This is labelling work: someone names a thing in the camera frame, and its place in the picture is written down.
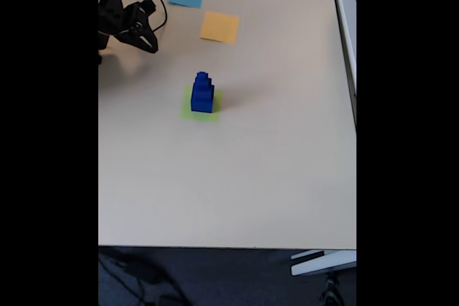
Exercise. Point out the tiny blue cube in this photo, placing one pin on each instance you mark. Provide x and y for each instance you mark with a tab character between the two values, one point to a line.
202	75

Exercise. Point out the large blue cube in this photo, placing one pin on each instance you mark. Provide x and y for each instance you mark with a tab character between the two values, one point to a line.
201	105

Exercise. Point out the medium blue cube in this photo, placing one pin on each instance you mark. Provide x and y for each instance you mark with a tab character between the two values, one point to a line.
201	92

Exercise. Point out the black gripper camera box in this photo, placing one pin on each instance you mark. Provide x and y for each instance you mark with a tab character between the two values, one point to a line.
147	4

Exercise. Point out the white adjacent table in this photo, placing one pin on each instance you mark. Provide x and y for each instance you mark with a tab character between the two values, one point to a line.
346	23

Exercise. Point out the green paper square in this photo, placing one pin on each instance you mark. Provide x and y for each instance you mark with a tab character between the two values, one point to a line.
186	114

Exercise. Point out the white table foot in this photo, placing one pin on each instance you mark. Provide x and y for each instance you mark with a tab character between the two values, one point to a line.
322	264

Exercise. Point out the small blue cube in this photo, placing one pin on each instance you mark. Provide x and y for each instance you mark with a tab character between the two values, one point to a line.
202	82

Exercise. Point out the orange paper square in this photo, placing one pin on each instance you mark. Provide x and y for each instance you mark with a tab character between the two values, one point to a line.
219	28

